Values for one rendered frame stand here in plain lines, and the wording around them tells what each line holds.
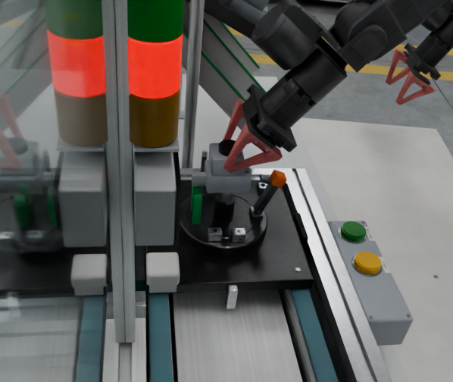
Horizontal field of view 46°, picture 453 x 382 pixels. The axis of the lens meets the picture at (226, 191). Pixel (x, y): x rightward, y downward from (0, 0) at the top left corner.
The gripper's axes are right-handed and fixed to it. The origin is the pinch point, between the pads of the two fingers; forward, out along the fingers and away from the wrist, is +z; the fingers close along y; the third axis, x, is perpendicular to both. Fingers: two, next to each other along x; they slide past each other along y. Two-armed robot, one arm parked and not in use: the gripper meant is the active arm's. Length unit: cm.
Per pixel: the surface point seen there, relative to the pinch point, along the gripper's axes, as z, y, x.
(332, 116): 30, -200, 146
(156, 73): -11.8, 21.3, -23.0
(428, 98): -14, -227, 203
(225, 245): 8.9, 6.8, 6.7
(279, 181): -1.9, 0.9, 8.6
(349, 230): -2.5, 1.7, 24.5
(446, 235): -9, -9, 52
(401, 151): -10, -38, 54
